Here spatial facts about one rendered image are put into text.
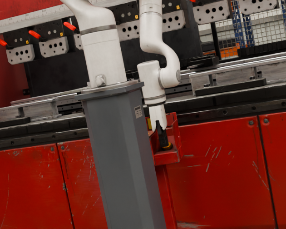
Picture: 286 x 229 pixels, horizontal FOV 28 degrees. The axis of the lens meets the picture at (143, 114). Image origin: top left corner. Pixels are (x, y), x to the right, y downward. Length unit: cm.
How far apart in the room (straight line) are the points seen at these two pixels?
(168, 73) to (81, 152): 74
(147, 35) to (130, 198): 68
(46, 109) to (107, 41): 112
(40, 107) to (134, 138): 116
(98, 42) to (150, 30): 44
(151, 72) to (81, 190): 82
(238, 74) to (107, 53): 81
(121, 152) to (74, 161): 91
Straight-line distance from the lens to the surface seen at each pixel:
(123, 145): 180
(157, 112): 215
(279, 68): 242
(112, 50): 182
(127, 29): 260
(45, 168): 280
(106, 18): 183
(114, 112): 179
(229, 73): 247
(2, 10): 296
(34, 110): 292
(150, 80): 214
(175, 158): 220
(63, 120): 268
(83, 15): 183
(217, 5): 245
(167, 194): 229
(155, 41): 219
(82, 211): 275
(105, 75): 181
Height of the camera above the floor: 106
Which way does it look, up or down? 5 degrees down
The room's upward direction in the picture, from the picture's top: 11 degrees counter-clockwise
